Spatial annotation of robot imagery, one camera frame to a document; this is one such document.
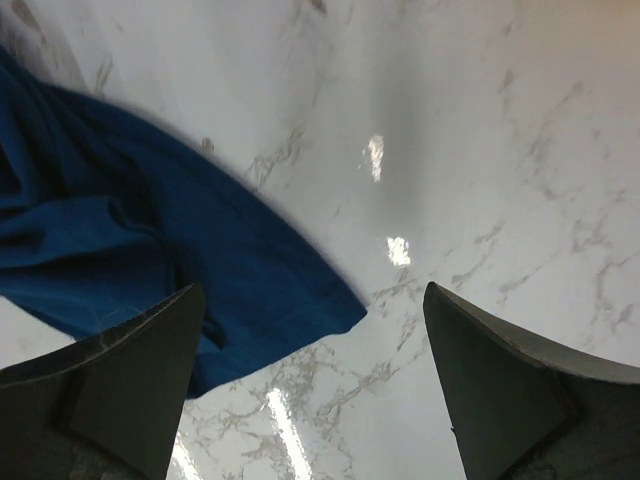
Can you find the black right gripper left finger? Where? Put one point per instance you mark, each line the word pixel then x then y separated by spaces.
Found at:
pixel 105 407

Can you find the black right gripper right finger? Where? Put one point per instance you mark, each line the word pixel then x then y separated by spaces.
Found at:
pixel 525 407

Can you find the navy blue printed t shirt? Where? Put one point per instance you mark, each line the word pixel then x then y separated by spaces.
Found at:
pixel 103 215

